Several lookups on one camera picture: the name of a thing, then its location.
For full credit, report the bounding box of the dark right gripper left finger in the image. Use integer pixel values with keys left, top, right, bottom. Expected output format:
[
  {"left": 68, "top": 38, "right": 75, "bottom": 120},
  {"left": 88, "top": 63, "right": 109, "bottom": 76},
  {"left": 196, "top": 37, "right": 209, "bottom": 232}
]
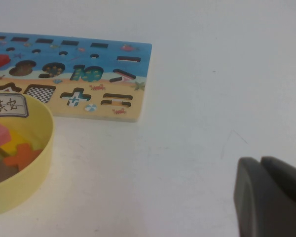
[{"left": 233, "top": 157, "right": 296, "bottom": 237}]

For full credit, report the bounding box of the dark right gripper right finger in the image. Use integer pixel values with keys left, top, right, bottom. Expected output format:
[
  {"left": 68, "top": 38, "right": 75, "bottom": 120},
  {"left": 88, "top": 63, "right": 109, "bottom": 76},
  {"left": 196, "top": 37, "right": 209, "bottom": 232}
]
[{"left": 260, "top": 155, "right": 296, "bottom": 196}]

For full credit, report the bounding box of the colourful wooden number puzzle board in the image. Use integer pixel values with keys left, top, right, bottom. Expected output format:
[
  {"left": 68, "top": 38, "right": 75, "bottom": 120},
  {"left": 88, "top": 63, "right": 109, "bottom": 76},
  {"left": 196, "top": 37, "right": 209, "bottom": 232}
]
[{"left": 0, "top": 31, "right": 153, "bottom": 123}]

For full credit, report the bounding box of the yellow plastic bowl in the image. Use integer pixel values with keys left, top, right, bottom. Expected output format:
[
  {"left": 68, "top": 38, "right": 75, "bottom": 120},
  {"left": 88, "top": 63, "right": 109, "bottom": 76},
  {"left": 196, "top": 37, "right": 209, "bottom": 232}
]
[{"left": 0, "top": 93, "right": 56, "bottom": 218}]

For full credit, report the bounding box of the orange wooden cross piece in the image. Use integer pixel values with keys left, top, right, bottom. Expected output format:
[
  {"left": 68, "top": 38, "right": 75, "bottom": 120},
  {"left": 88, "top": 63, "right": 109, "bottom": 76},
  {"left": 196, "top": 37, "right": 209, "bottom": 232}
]
[{"left": 2, "top": 143, "right": 44, "bottom": 172}]

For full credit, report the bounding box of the brown wooden block piece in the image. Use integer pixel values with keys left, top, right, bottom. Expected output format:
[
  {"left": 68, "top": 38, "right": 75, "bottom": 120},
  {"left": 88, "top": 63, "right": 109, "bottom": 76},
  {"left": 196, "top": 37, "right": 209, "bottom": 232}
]
[{"left": 0, "top": 158, "right": 19, "bottom": 187}]

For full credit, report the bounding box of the white handwritten label, yellow bowl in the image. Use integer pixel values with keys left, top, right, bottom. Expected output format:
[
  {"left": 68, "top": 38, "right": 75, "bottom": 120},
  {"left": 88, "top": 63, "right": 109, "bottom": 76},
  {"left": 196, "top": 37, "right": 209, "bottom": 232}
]
[{"left": 0, "top": 93, "right": 30, "bottom": 118}]

